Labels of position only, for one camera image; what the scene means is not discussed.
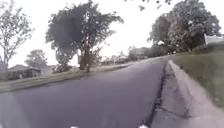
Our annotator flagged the small round tree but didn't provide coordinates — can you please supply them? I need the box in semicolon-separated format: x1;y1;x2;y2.
24;48;49;69

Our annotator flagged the group of tall trees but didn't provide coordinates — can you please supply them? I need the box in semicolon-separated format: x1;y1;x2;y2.
147;0;223;56

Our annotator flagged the white building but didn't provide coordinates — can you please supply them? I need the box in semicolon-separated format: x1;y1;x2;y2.
203;33;224;46

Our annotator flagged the grey asphalt road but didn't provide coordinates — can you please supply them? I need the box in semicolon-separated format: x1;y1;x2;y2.
0;56;169;128

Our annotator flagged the thin sparse tree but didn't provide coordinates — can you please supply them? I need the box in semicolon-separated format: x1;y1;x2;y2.
0;0;35;68

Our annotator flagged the grass slope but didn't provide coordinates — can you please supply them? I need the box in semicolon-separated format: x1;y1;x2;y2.
169;49;224;108

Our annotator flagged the low dark house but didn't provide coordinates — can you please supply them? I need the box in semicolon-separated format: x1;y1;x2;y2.
5;64;45;81

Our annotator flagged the pale concrete kerb strip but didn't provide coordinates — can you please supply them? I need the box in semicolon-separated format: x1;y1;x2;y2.
150;59;224;128

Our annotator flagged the large dark leafy tree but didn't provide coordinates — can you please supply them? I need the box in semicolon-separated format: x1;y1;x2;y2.
45;1;125;73

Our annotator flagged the grass verge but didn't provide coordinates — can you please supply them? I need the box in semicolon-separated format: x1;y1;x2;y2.
0;63;130;94

